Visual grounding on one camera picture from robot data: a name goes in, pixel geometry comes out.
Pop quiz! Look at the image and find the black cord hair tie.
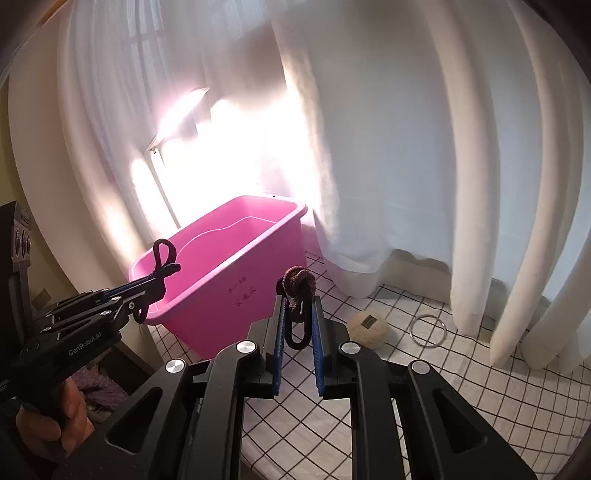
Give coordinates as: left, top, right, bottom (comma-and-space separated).
133, 239, 182, 324

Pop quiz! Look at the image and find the thin silver bangle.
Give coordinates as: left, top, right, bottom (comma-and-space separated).
409, 315, 448, 346

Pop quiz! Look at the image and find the maroon knotted hair tie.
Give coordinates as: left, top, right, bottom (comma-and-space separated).
276, 266, 317, 349

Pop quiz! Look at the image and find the black grid white tablecloth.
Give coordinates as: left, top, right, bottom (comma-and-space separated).
152, 251, 591, 480

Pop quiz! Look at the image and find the pink plastic bin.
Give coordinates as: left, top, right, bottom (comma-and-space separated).
128, 195, 308, 360

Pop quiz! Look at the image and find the person's left hand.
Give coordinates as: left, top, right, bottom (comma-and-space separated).
14, 381, 95, 444

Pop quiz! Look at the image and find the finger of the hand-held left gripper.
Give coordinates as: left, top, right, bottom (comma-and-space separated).
46, 281, 167, 333
48, 275, 160, 319

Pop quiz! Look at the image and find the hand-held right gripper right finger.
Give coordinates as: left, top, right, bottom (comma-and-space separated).
311, 295, 539, 480

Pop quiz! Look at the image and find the cream thick curtain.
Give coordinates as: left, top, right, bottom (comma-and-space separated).
429, 0, 591, 370

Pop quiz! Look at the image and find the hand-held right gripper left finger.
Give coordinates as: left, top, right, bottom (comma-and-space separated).
53, 294, 289, 480

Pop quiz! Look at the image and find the white sheer curtain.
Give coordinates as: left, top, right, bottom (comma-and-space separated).
60, 0, 462, 301

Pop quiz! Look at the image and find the purple knitted cloth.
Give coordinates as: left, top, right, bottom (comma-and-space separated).
74, 369, 130, 411

